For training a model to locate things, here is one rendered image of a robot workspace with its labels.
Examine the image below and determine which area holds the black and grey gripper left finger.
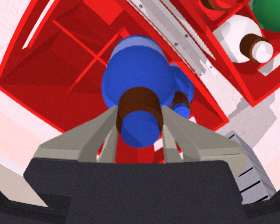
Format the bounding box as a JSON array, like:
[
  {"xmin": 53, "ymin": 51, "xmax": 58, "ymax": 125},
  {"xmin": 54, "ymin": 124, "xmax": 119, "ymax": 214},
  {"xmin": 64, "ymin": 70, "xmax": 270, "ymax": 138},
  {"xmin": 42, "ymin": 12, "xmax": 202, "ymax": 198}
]
[{"xmin": 32, "ymin": 105, "xmax": 118, "ymax": 163}]

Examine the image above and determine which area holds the red crate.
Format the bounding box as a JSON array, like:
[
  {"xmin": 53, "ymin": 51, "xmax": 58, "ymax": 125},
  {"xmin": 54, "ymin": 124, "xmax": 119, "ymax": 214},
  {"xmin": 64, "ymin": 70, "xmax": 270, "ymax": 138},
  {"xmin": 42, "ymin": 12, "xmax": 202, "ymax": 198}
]
[
  {"xmin": 159, "ymin": 0, "xmax": 280, "ymax": 107},
  {"xmin": 0, "ymin": 0, "xmax": 230, "ymax": 163}
]

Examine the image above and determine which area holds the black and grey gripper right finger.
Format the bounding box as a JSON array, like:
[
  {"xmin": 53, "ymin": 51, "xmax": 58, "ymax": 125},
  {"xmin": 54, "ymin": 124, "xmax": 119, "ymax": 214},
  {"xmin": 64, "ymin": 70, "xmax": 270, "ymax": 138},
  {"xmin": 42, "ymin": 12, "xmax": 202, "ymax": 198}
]
[{"xmin": 161, "ymin": 105, "xmax": 248, "ymax": 181}]

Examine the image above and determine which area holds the red bottle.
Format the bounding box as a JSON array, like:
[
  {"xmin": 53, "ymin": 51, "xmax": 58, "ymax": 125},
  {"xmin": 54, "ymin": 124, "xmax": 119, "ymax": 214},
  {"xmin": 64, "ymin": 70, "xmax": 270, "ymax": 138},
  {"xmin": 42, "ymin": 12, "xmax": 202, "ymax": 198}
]
[{"xmin": 188, "ymin": 0, "xmax": 237, "ymax": 23}]

